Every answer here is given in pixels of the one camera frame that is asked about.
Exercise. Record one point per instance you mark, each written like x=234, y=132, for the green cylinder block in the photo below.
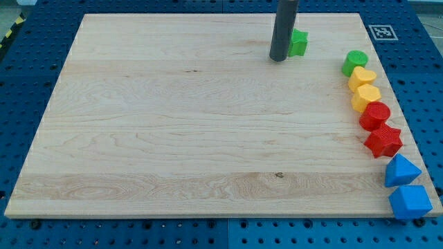
x=353, y=59

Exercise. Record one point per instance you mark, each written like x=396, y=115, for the blue cube block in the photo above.
x=410, y=202

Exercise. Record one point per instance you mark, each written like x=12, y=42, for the green star block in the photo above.
x=298, y=43

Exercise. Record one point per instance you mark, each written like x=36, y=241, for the wooden board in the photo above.
x=185, y=116

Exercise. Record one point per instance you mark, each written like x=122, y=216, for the red cylinder block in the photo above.
x=375, y=114

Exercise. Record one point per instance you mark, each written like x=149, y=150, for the yellow heart block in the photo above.
x=361, y=76

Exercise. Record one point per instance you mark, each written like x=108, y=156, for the white fiducial marker tag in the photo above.
x=381, y=32

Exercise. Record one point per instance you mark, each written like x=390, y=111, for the red star block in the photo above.
x=384, y=141

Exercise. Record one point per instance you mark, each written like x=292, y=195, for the blue triangle block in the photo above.
x=400, y=171

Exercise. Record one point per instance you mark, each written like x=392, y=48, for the yellow hexagon block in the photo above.
x=364, y=95

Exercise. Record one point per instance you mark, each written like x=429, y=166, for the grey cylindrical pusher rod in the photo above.
x=283, y=27

